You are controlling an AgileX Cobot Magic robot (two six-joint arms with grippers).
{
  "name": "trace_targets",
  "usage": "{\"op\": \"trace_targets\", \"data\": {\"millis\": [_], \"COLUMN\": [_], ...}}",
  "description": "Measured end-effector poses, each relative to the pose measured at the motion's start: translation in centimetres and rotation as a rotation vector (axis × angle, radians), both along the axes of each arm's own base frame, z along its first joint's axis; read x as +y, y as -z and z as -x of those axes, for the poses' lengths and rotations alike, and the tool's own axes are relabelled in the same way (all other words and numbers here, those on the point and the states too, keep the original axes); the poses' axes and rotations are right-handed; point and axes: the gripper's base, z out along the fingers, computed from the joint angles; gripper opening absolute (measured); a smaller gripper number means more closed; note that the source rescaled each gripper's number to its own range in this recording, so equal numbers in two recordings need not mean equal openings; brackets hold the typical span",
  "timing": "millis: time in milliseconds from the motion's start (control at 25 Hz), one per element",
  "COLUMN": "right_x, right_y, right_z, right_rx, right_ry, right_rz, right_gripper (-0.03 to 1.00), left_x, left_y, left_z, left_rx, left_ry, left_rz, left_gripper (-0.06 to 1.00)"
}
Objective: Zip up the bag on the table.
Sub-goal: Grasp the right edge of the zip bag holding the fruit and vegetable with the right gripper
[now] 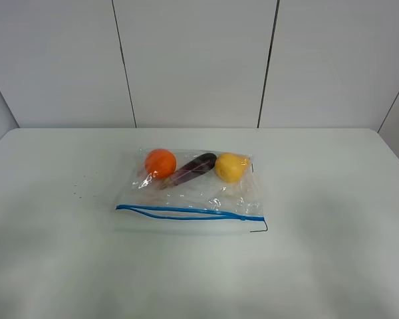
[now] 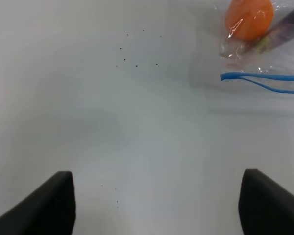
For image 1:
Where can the clear zip bag blue zipper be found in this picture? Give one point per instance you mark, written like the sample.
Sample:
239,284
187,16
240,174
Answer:
205,204

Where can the purple eggplant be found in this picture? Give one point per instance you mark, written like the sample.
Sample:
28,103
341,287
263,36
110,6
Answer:
193,169

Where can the orange fruit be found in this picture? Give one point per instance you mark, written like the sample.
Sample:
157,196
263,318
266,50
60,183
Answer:
160,163

